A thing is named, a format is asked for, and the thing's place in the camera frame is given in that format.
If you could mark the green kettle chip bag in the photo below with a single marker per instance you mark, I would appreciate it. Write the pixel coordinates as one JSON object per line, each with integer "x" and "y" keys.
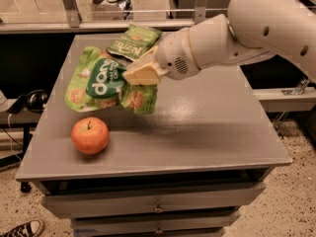
{"x": 133, "y": 43}

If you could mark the top grey drawer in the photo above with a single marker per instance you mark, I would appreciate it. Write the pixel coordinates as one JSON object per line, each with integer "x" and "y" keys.
{"x": 152, "y": 200}

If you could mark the black headphones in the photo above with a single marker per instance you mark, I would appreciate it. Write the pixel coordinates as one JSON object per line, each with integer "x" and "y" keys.
{"x": 33, "y": 102}

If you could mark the black side stand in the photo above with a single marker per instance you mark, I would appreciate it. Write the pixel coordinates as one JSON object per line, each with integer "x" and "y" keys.
{"x": 16, "y": 157}

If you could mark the lower grey drawer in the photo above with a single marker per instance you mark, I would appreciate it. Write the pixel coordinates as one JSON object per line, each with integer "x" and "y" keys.
{"x": 156, "y": 224}

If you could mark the grey drawer cabinet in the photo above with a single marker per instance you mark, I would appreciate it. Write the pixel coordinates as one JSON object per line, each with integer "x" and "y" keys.
{"x": 206, "y": 130}

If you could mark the metal railing frame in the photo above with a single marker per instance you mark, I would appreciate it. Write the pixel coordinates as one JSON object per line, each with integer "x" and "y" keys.
{"x": 72, "y": 16}

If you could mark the green rice chip bag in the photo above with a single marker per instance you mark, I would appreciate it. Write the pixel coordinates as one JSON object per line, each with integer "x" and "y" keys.
{"x": 97, "y": 83}

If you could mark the grey side shelf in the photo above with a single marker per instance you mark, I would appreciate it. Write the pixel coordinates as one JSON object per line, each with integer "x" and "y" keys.
{"x": 283, "y": 100}

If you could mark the black white sneaker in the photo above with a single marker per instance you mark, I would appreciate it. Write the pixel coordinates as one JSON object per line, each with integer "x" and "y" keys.
{"x": 33, "y": 228}

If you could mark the white box with cables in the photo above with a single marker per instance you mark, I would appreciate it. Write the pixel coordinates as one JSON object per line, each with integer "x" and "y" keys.
{"x": 111, "y": 10}

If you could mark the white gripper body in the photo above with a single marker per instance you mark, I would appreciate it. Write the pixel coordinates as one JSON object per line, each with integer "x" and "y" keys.
{"x": 174, "y": 54}

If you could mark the red apple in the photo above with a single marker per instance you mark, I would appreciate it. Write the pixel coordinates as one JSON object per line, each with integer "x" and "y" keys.
{"x": 90, "y": 135}

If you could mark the grey drawer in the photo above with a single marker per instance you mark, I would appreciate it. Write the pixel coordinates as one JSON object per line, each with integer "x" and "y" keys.
{"x": 152, "y": 200}
{"x": 156, "y": 224}

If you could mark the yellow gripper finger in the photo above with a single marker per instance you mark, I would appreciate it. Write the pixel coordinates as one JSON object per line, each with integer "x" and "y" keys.
{"x": 144, "y": 73}
{"x": 148, "y": 59}

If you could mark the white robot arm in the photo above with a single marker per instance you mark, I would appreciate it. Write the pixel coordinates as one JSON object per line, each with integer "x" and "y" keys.
{"x": 249, "y": 29}

